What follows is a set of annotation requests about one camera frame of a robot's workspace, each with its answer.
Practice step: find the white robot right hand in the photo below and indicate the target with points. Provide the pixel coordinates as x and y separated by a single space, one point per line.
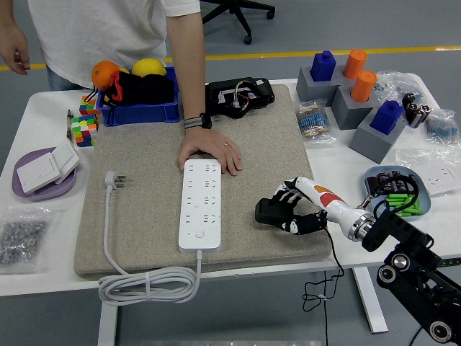
329 198

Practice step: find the person's left hand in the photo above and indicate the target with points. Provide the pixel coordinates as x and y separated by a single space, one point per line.
209 144

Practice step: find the person's right hand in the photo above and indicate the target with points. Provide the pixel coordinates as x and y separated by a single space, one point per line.
14 47

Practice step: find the white power strip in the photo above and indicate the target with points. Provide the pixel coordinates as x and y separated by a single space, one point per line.
200 187

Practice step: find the person's right forearm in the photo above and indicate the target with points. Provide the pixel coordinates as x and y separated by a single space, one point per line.
5 14

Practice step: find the person's left forearm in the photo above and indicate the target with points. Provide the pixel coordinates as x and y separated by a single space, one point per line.
187 65

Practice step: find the black wristband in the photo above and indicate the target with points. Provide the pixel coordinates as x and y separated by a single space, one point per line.
196 121

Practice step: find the grey-brown mat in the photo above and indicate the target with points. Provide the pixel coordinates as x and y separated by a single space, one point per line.
144 144

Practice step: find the green battery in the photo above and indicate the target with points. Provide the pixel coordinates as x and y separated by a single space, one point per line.
413 210
416 202
394 203
396 197
408 200

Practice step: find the grey block holder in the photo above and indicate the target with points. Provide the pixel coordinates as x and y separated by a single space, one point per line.
347 111
371 144
309 90

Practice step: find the blue plastic bin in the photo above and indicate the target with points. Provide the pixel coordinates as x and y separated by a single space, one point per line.
144 113

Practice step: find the bag of taped resistors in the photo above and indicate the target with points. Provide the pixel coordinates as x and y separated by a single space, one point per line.
313 122

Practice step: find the person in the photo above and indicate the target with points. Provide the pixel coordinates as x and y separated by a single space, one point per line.
101 32

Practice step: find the clear plastic bag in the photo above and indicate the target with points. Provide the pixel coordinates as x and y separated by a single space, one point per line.
410 158

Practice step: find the orange fruit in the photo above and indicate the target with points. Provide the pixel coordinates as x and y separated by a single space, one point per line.
102 72

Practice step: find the small colourful puzzle cube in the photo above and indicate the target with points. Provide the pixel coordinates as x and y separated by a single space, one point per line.
86 106

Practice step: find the silver pen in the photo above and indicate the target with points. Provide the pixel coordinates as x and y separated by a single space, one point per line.
69 124

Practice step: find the light blue plate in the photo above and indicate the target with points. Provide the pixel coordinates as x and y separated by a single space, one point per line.
426 202

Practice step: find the yellow lemon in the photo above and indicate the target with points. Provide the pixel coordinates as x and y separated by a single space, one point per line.
147 66

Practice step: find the blue bottle-shaped peg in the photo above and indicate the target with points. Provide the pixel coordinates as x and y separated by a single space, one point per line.
323 66
386 117

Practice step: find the large colourful puzzle cube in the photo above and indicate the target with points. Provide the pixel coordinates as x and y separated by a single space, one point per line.
84 131

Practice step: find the black office chair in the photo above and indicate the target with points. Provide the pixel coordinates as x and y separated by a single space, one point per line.
248 39

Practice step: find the white table leg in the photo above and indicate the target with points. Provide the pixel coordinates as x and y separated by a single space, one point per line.
367 306
107 328

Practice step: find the orange cylinder peg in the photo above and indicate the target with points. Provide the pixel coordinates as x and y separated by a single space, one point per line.
363 86
354 63

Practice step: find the bag of blue resistors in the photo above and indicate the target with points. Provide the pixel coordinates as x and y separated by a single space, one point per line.
441 129

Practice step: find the clear bag of blue parts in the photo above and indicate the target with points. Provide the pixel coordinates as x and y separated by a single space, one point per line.
396 83

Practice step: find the black table control panel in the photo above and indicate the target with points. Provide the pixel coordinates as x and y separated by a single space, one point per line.
450 263

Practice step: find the purple plate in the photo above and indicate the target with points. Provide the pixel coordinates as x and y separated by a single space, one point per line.
50 194

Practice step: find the bag of metal nuts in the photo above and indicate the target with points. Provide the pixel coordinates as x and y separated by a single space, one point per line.
21 239

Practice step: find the white wall socket panel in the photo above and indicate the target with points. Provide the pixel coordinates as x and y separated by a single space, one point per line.
441 178

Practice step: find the small white wall switch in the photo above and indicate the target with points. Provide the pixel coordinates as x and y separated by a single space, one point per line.
66 156

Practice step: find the large white wall switch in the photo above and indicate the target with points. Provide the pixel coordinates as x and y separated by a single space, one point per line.
37 174

